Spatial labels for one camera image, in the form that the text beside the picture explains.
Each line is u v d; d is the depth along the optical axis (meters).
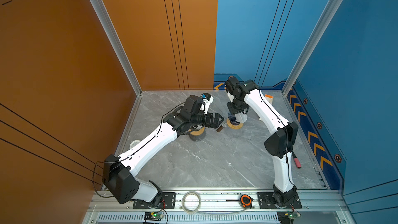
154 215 0.71
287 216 0.71
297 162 0.84
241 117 0.79
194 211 0.70
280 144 0.51
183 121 0.53
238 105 0.72
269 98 1.02
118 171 0.40
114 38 0.89
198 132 0.86
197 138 0.91
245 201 0.71
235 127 0.87
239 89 0.61
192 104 0.55
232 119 0.89
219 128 0.93
